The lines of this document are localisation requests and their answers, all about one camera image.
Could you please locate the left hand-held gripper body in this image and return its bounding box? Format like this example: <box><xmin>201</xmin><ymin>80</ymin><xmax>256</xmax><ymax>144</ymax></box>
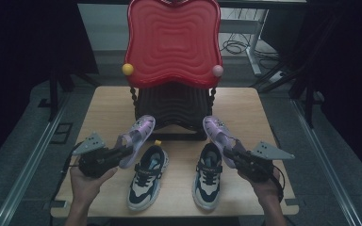
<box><xmin>72</xmin><ymin>131</ymin><xmax>123</xmax><ymax>179</ymax></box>

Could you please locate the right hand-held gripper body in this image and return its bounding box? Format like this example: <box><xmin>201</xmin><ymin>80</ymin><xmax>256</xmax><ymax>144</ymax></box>
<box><xmin>240</xmin><ymin>140</ymin><xmax>296</xmax><ymax>184</ymax></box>

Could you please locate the purple sandal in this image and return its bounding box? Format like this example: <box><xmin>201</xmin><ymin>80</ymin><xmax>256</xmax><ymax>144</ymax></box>
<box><xmin>202</xmin><ymin>115</ymin><xmax>249</xmax><ymax>170</ymax></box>
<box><xmin>114</xmin><ymin>114</ymin><xmax>156</xmax><ymax>170</ymax></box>

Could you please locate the navy and white sneaker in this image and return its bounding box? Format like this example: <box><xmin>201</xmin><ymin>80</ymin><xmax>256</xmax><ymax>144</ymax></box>
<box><xmin>126</xmin><ymin>139</ymin><xmax>170</xmax><ymax>212</ymax></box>
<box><xmin>191</xmin><ymin>142</ymin><xmax>223</xmax><ymax>211</ymax></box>

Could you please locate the red and black shoe rack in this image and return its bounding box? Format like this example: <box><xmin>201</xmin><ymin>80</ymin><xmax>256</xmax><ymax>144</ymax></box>
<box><xmin>121</xmin><ymin>0</ymin><xmax>224</xmax><ymax>141</ymax></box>

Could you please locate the person's right hand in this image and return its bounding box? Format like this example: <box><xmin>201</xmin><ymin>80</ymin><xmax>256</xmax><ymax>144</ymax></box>
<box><xmin>238</xmin><ymin>168</ymin><xmax>285</xmax><ymax>203</ymax></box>

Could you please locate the person's left hand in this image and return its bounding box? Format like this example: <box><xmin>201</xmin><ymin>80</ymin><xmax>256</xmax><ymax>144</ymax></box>
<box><xmin>70</xmin><ymin>165</ymin><xmax>119</xmax><ymax>205</ymax></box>

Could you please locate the dark floor plate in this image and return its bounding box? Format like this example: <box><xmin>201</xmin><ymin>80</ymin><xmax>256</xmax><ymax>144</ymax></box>
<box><xmin>50</xmin><ymin>122</ymin><xmax>74</xmax><ymax>145</ymax></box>

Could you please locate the black metal stand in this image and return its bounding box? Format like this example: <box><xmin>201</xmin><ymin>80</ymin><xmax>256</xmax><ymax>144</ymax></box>
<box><xmin>249</xmin><ymin>12</ymin><xmax>340</xmax><ymax>128</ymax></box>
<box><xmin>37</xmin><ymin>67</ymin><xmax>101</xmax><ymax>122</ymax></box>

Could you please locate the white power strip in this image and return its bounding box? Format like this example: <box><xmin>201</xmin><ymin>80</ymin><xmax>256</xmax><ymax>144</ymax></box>
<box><xmin>268</xmin><ymin>70</ymin><xmax>288</xmax><ymax>84</ymax></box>

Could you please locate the dark curtain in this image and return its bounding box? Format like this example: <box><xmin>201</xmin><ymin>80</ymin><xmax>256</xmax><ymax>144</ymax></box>
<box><xmin>0</xmin><ymin>0</ymin><xmax>100</xmax><ymax>166</ymax></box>
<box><xmin>260</xmin><ymin>0</ymin><xmax>362</xmax><ymax>189</ymax></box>

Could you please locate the left hand-held gripper cable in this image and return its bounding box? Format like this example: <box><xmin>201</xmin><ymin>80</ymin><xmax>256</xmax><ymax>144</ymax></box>
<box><xmin>48</xmin><ymin>141</ymin><xmax>84</xmax><ymax>220</ymax></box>

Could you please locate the hand-held gripper cable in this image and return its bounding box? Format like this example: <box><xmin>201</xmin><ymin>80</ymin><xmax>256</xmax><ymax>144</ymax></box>
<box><xmin>271</xmin><ymin>166</ymin><xmax>287</xmax><ymax>204</ymax></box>
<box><xmin>48</xmin><ymin>141</ymin><xmax>84</xmax><ymax>220</ymax></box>

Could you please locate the right hand-held gripper cable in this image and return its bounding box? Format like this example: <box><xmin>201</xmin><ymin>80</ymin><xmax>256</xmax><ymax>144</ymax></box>
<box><xmin>271</xmin><ymin>166</ymin><xmax>287</xmax><ymax>204</ymax></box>

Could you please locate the metal floor rail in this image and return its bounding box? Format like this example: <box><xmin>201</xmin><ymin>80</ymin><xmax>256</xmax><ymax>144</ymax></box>
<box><xmin>290</xmin><ymin>98</ymin><xmax>362</xmax><ymax>226</ymax></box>
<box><xmin>0</xmin><ymin>93</ymin><xmax>74</xmax><ymax>226</ymax></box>

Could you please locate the black floor cable bundle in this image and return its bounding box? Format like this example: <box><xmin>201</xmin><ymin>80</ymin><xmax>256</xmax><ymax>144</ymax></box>
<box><xmin>221</xmin><ymin>32</ymin><xmax>281</xmax><ymax>62</ymax></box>

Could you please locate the white metal desk frame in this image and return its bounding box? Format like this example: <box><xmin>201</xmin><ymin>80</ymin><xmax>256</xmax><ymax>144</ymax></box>
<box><xmin>219</xmin><ymin>8</ymin><xmax>271</xmax><ymax>76</ymax></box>

